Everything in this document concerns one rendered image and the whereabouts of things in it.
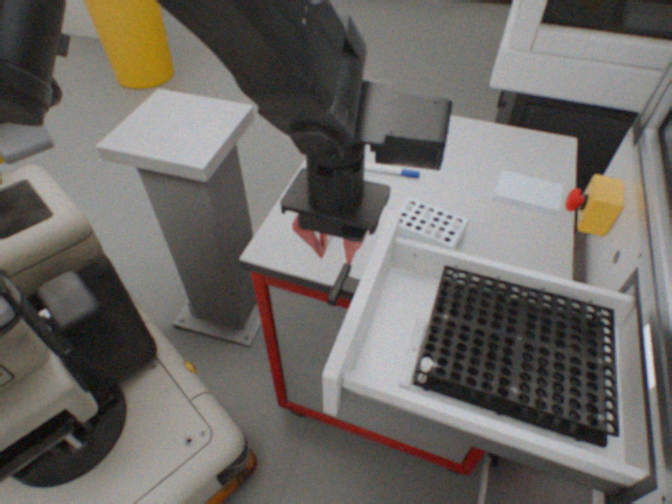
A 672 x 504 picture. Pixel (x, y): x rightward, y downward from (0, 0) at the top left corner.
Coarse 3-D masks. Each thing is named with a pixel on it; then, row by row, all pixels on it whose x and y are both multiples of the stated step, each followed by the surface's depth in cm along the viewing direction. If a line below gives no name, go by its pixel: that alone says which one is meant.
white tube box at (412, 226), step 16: (400, 208) 89; (416, 208) 89; (432, 208) 89; (400, 224) 86; (416, 224) 86; (432, 224) 86; (448, 224) 86; (464, 224) 86; (416, 240) 86; (432, 240) 84; (448, 240) 84
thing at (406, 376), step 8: (424, 320) 66; (416, 328) 65; (424, 328) 65; (416, 336) 64; (416, 344) 63; (408, 352) 62; (416, 352) 62; (408, 360) 62; (408, 368) 61; (408, 376) 60; (400, 384) 60; (408, 384) 59
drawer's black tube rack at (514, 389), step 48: (480, 288) 63; (528, 288) 63; (480, 336) 61; (528, 336) 61; (576, 336) 58; (432, 384) 57; (480, 384) 54; (528, 384) 54; (576, 384) 57; (576, 432) 53
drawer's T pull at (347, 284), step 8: (344, 264) 64; (344, 272) 63; (336, 280) 63; (344, 280) 63; (352, 280) 63; (360, 280) 63; (336, 288) 62; (344, 288) 62; (352, 288) 62; (328, 296) 61; (336, 296) 61; (352, 296) 62; (328, 304) 61
